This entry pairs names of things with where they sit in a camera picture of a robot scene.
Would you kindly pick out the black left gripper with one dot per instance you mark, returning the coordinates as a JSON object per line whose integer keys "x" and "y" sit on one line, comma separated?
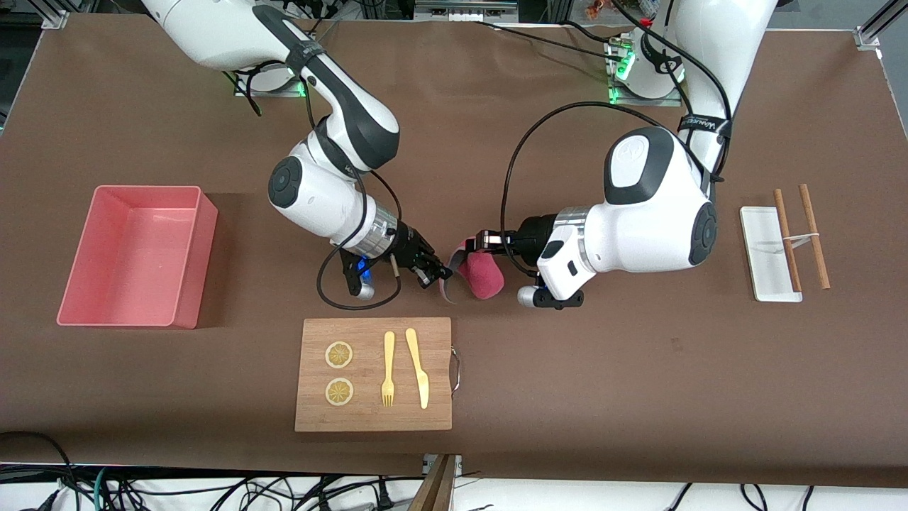
{"x": 533, "y": 235}

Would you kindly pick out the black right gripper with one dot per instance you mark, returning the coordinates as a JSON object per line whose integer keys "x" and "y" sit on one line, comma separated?
{"x": 411, "y": 250}

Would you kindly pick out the red cloth with grey edging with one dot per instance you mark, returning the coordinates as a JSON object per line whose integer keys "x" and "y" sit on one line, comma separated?
{"x": 482, "y": 280}

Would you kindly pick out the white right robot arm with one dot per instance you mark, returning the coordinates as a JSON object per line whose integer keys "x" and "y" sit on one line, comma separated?
{"x": 319, "y": 199}

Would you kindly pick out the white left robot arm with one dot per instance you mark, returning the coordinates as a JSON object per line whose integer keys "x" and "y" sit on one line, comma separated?
{"x": 638, "y": 227}

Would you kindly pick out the yellow plastic fork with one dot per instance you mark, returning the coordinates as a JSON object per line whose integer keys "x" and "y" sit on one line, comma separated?
{"x": 389, "y": 355}

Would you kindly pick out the yellow plastic knife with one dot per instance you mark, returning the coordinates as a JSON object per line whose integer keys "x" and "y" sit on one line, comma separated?
{"x": 421, "y": 383}

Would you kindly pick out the wooden cutting board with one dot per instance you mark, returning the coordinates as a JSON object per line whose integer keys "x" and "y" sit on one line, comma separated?
{"x": 365, "y": 376}

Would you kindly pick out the lemon slice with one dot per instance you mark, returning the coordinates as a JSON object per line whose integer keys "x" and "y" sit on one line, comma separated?
{"x": 339, "y": 392}
{"x": 339, "y": 355}

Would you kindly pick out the brown wooden plank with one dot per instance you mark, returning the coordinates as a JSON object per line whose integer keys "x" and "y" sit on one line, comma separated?
{"x": 434, "y": 490}

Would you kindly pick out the grey metal box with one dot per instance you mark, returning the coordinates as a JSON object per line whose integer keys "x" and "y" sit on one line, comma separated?
{"x": 461, "y": 8}

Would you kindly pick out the orange object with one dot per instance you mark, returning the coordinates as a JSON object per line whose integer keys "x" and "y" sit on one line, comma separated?
{"x": 597, "y": 7}

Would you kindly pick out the white rectangular tray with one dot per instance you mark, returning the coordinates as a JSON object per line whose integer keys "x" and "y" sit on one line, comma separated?
{"x": 762, "y": 248}

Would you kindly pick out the wooden rod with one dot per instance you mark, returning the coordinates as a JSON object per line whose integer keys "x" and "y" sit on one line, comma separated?
{"x": 809, "y": 213}
{"x": 784, "y": 227}

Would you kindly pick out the pink plastic bin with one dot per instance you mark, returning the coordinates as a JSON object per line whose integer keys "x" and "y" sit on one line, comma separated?
{"x": 128, "y": 255}

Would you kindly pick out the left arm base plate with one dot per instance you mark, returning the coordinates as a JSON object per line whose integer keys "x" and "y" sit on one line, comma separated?
{"x": 652, "y": 103}

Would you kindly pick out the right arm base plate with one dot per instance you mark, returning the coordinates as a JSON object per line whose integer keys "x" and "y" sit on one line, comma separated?
{"x": 273, "y": 93}

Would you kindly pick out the aluminium frame profile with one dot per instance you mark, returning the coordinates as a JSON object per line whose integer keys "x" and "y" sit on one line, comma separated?
{"x": 55, "y": 18}
{"x": 876, "y": 28}

